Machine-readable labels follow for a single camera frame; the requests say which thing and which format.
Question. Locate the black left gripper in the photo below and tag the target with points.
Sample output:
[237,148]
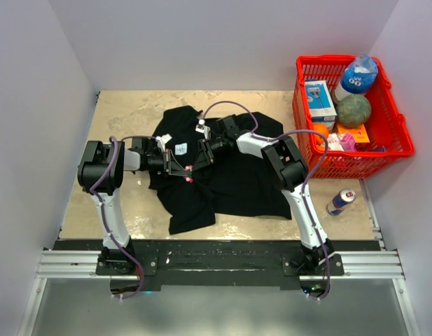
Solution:
[173,169]

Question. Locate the black garment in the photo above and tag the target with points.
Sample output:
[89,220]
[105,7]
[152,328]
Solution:
[237,184]

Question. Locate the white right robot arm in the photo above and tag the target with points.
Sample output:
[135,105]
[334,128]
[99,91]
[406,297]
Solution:
[290,175]

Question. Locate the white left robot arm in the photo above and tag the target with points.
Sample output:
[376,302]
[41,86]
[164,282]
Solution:
[100,174]

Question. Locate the orange fruit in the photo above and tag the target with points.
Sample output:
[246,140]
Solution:
[323,133]

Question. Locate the blue white box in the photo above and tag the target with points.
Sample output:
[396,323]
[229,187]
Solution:
[320,104]

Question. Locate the pink small package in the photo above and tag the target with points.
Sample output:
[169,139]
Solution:
[347,142]

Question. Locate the green round melon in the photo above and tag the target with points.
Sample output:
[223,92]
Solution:
[353,111]

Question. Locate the orange box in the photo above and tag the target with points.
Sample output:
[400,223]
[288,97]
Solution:
[359,133]

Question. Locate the blue silver drink can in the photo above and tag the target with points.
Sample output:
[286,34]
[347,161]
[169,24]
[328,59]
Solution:
[341,201]

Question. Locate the blue plastic bag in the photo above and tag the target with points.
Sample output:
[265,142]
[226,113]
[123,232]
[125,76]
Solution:
[357,78]

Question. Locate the red plastic basket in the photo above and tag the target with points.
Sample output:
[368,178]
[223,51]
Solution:
[389,137]

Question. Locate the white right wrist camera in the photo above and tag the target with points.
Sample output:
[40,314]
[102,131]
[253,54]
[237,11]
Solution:
[202,128]

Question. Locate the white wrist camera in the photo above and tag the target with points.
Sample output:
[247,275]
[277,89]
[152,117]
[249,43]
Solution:
[202,128]
[162,141]

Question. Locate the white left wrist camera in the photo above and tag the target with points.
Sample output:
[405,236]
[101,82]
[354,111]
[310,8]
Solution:
[162,141]

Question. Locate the aluminium rail frame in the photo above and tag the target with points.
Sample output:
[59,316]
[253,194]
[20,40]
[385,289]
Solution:
[69,298]

